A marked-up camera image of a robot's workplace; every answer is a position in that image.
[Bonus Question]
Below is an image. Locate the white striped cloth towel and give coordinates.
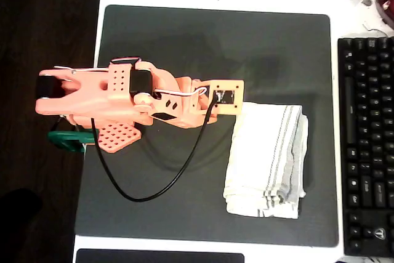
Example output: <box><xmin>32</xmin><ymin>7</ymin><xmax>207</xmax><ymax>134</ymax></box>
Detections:
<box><xmin>223</xmin><ymin>102</ymin><xmax>309</xmax><ymax>220</ymax></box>

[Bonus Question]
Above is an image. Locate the black camera cable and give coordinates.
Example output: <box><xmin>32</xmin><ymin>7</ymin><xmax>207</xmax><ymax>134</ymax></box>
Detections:
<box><xmin>90</xmin><ymin>95</ymin><xmax>220</xmax><ymax>203</ymax></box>

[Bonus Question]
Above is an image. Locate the black keyboard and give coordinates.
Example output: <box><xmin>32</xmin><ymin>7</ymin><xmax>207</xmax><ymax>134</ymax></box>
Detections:
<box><xmin>337</xmin><ymin>37</ymin><xmax>394</xmax><ymax>257</ymax></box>

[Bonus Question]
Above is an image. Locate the green table clamp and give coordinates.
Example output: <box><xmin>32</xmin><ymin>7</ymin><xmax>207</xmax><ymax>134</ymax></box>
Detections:
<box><xmin>48</xmin><ymin>129</ymin><xmax>100</xmax><ymax>154</ymax></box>

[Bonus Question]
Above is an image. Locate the black rounded object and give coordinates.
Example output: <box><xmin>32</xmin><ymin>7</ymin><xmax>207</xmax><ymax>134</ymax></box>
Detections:
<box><xmin>0</xmin><ymin>187</ymin><xmax>44</xmax><ymax>236</ymax></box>

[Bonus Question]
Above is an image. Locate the black flat pad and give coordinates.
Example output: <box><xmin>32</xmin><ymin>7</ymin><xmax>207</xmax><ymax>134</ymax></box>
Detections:
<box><xmin>76</xmin><ymin>248</ymin><xmax>246</xmax><ymax>263</ymax></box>

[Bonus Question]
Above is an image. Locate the black desk mat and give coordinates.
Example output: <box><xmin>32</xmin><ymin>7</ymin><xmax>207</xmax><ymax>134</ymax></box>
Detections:
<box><xmin>74</xmin><ymin>4</ymin><xmax>339</xmax><ymax>248</ymax></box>

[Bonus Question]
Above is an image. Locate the orange camera mount plate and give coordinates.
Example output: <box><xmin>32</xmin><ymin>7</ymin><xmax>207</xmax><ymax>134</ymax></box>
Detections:
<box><xmin>201</xmin><ymin>79</ymin><xmax>246</xmax><ymax>116</ymax></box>

